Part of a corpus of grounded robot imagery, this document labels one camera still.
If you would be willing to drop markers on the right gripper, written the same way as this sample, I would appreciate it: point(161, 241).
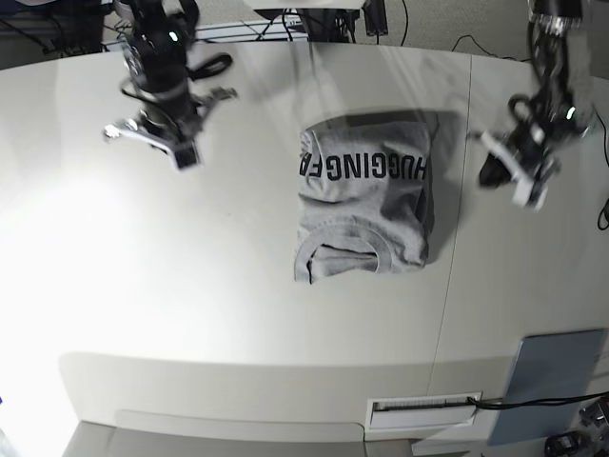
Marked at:
point(170, 122)

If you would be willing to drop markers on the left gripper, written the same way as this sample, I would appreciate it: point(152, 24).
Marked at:
point(525, 150)

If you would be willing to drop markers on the grey T-shirt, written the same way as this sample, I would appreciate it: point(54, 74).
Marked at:
point(366, 200)

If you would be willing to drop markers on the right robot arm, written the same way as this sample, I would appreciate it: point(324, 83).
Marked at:
point(155, 53)

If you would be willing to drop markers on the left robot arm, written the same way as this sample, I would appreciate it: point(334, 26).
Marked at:
point(560, 59)

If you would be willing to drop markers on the aluminium extrusion profile dark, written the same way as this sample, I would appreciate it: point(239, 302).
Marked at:
point(374, 12)

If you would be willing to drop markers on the blue-grey board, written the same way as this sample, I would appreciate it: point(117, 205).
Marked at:
point(557, 365)

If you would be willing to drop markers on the black device bottom right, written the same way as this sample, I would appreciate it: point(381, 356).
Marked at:
point(567, 444)

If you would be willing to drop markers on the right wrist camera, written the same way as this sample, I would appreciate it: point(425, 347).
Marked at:
point(186, 155)

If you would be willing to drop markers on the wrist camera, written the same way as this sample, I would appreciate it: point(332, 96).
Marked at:
point(186, 155)
point(529, 194)

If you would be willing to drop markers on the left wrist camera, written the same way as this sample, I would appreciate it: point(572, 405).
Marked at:
point(529, 194)

